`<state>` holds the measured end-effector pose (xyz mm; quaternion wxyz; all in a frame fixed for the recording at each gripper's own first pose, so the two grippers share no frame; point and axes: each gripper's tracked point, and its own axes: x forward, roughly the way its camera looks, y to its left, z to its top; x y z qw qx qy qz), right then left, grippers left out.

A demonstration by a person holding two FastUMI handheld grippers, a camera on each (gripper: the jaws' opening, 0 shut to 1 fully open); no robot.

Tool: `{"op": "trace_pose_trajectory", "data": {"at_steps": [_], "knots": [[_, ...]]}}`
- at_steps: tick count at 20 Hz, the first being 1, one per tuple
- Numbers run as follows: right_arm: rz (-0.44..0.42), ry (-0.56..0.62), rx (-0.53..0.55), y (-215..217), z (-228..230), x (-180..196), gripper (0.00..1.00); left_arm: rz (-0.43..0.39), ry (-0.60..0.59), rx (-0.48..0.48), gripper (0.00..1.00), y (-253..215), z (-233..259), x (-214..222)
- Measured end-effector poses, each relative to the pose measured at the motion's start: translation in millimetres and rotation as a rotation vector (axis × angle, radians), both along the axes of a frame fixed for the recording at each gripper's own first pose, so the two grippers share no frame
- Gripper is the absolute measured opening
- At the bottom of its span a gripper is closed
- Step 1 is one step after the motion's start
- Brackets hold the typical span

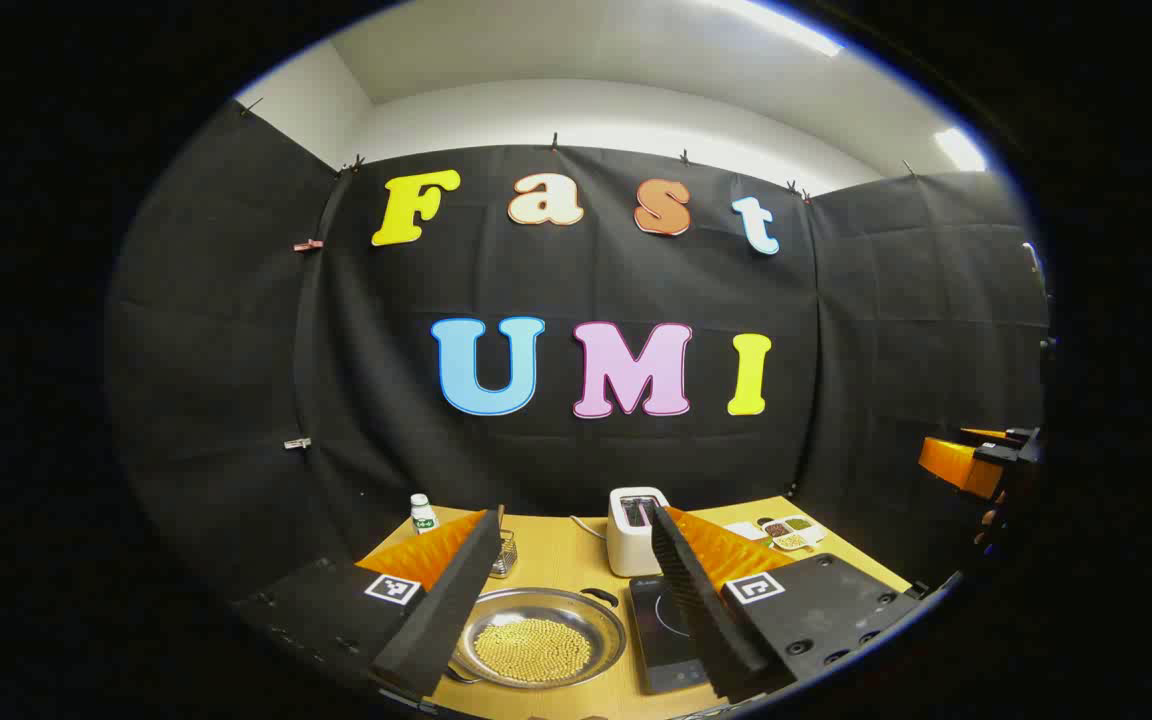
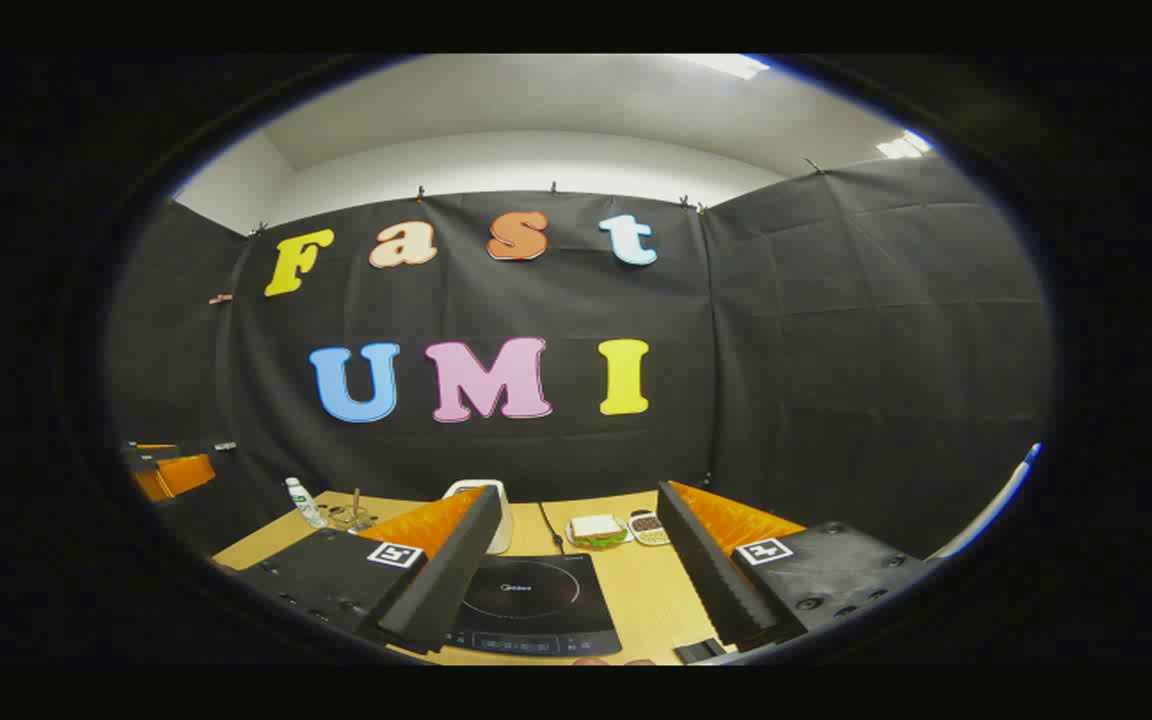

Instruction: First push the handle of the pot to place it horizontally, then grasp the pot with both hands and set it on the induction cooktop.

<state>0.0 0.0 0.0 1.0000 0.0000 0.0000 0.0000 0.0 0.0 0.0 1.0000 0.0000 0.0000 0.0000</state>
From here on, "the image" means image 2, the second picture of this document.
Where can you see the white divided tray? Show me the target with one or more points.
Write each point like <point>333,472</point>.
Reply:
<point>648,527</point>

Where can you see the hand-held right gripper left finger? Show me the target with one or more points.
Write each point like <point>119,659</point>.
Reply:
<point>451,580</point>

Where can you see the sandwich with lettuce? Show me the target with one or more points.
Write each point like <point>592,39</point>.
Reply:
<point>597,529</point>

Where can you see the white sandwich plate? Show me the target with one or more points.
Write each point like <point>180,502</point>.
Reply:
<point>626,535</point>

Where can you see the white drink bottle green label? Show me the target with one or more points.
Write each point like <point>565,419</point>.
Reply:
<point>304,502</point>

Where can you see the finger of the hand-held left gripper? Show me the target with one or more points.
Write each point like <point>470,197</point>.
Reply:
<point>181,475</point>

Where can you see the white pole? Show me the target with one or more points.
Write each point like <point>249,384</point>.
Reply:
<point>996,505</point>

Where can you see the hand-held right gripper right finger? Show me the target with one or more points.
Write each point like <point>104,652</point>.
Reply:
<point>706,580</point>

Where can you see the black induction cooktop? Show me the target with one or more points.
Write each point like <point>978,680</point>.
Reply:
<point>536,600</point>

